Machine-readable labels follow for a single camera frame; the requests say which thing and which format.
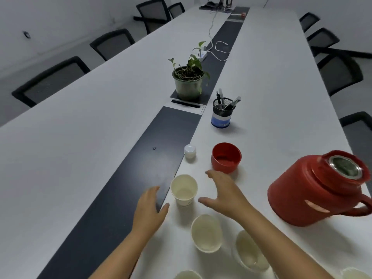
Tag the dark glass jar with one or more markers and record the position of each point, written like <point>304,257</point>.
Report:
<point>230,1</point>

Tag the black mesh office chair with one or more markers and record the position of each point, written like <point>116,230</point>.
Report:
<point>49,81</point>
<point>308,21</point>
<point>340,75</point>
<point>112,44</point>
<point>152,13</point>
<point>360,133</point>
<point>322,39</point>
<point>176,11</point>

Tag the laptop at table end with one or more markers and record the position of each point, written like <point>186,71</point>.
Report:
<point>209,7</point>

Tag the black mesh pen holder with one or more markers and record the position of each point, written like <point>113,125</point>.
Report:
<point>221,123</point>

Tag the white power strip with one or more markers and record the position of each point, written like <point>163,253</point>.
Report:
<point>203,55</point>

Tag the silver utility knife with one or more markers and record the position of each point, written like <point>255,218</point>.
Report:
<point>233,103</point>

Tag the person's left forearm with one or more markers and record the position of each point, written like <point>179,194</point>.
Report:
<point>119,258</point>

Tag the white conference table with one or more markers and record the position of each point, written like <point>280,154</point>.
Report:
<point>276,98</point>

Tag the round wall fixture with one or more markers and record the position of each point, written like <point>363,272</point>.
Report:
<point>26,34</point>

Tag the red thermos lid cup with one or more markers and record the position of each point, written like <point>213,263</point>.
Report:
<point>225,167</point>

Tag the potted green plant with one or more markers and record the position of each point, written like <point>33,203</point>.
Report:
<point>187,90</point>

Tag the person's left hand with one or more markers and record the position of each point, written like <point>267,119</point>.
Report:
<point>148,217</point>

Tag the white paper cup blue print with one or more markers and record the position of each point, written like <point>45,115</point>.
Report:
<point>248,249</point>
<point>187,276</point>
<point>354,274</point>
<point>206,233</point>

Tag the white thermos stopper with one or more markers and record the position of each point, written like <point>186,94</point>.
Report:
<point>190,152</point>

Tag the black white marker pen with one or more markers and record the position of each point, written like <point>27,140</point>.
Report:
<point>221,95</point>

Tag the person's right forearm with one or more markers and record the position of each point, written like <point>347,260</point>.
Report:
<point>284,249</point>

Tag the red thermos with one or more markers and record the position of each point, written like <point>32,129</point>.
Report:
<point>299,197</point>

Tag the grey laptop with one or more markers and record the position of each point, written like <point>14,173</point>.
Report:
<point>222,1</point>

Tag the person's right hand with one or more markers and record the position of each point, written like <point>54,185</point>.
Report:
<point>232,200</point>

